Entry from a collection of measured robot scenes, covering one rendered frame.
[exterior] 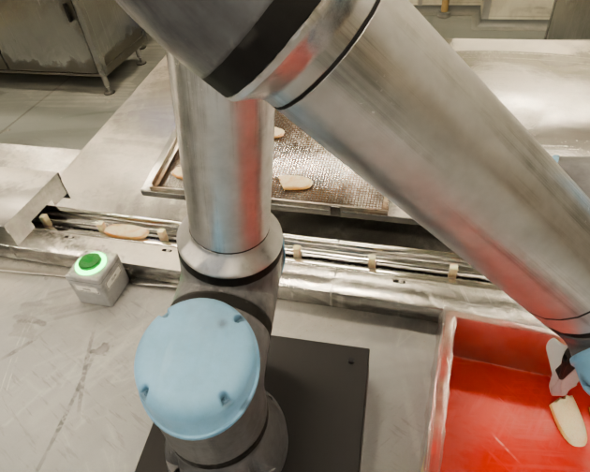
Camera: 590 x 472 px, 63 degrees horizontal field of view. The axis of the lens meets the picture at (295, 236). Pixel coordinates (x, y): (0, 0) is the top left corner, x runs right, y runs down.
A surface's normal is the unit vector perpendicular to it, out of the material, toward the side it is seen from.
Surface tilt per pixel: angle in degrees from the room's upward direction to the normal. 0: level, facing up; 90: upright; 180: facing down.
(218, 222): 93
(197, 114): 91
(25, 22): 90
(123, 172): 0
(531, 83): 10
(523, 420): 0
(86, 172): 0
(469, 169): 76
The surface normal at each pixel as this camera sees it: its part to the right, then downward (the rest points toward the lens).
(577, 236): 0.36, 0.22
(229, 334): -0.07, -0.58
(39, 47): -0.25, 0.68
